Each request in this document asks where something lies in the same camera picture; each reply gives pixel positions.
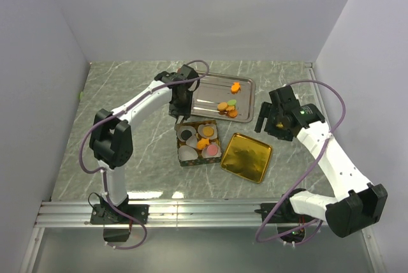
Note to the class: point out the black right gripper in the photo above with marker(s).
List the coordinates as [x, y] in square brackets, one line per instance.
[268, 111]

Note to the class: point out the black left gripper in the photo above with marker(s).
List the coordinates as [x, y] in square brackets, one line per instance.
[185, 111]

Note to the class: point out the black sandwich cookie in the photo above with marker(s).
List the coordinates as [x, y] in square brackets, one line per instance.
[185, 135]

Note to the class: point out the gold tin lid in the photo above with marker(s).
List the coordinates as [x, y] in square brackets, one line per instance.
[247, 158]

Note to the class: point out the green christmas cookie tin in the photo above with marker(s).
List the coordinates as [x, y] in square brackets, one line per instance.
[200, 160]

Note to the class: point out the orange pineapple cookie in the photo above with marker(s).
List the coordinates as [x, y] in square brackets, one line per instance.
[235, 88]
[203, 143]

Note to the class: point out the pink sandwich cookie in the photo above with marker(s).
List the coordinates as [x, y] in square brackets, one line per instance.
[212, 150]

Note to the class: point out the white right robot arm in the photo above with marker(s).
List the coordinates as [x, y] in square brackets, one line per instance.
[357, 202]

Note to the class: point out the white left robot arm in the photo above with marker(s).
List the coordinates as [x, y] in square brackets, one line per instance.
[110, 137]

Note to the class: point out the white paper cup back left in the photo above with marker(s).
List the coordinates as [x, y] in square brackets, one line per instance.
[181, 128]

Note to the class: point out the white paper cup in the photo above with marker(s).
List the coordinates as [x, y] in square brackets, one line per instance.
[181, 128]
[192, 142]
[187, 153]
[205, 155]
[201, 126]

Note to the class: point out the orange chocolate chip cookie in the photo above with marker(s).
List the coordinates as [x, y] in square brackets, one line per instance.
[233, 113]

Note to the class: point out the white paper cup back right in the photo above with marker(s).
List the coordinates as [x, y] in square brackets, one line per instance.
[201, 126]

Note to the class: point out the tan fish shaped cookie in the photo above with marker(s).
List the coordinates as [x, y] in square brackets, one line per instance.
[230, 108]

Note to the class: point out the orange cookie in tin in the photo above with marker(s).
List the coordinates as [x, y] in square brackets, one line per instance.
[208, 131]

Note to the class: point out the white paper cup middle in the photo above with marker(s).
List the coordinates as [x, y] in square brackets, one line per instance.
[192, 142]

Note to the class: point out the orange pineapple cookie top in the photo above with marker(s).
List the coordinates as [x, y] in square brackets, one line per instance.
[235, 88]

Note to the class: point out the silver metal tray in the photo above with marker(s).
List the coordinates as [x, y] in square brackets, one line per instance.
[216, 88]

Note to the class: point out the tan round sandwich cookie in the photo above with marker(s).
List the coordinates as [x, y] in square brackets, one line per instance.
[222, 106]

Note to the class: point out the white paper cup front left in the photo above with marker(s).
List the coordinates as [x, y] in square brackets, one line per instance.
[187, 153]

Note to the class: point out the white paper cup front right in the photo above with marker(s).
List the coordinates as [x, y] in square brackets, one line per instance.
[205, 155]

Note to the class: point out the aluminium mounting rail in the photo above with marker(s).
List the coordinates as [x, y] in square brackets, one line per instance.
[161, 213]

